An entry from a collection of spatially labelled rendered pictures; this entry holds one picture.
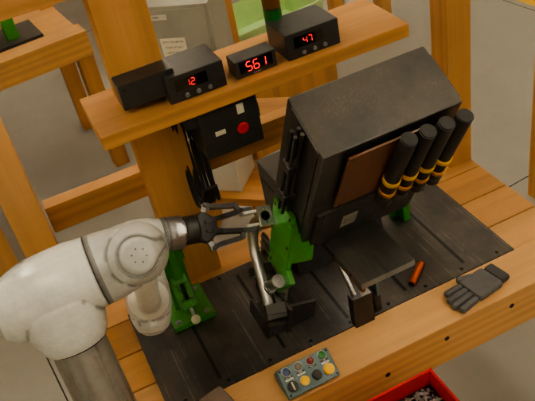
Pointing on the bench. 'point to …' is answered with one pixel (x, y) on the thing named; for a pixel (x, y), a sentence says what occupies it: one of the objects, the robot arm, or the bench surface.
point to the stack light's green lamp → (272, 14)
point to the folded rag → (217, 395)
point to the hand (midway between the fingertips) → (254, 218)
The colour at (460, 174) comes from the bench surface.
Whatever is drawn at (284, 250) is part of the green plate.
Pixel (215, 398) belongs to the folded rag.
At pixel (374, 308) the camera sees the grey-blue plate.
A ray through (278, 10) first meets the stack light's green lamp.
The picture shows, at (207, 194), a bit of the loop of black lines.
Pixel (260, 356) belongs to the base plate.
